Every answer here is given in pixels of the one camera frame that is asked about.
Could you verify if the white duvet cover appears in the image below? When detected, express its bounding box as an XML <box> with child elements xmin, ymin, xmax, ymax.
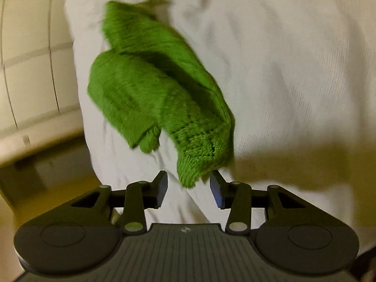
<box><xmin>65</xmin><ymin>0</ymin><xmax>375</xmax><ymax>251</ymax></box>

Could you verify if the green knitted vest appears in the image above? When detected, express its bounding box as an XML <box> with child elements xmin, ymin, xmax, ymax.
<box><xmin>87</xmin><ymin>1</ymin><xmax>235</xmax><ymax>188</ymax></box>

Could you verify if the white panelled wardrobe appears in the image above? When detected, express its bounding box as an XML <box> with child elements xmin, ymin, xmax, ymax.
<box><xmin>1</xmin><ymin>0</ymin><xmax>83</xmax><ymax>165</ymax></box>

